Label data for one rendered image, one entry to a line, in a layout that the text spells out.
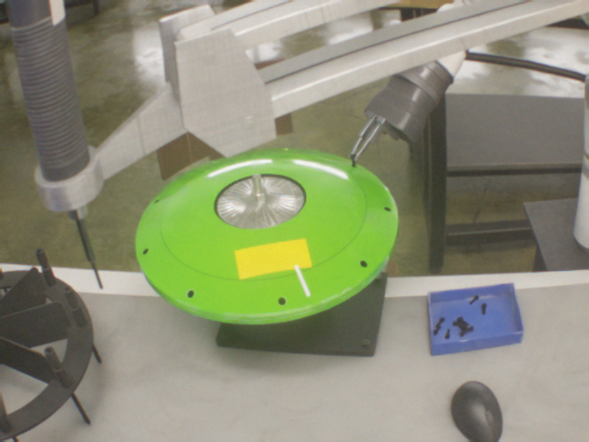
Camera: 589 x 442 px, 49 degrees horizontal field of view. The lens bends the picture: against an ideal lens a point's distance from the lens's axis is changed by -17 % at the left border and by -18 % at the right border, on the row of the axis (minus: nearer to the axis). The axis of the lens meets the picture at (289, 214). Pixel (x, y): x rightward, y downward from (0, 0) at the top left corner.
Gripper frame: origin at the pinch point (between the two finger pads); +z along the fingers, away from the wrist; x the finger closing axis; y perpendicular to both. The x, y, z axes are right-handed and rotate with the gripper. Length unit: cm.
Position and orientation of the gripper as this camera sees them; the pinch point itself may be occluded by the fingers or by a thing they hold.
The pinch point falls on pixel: (352, 158)
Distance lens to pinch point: 96.3
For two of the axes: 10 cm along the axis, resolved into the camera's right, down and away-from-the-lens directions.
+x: -6.3, -4.2, 6.5
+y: 5.2, 4.0, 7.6
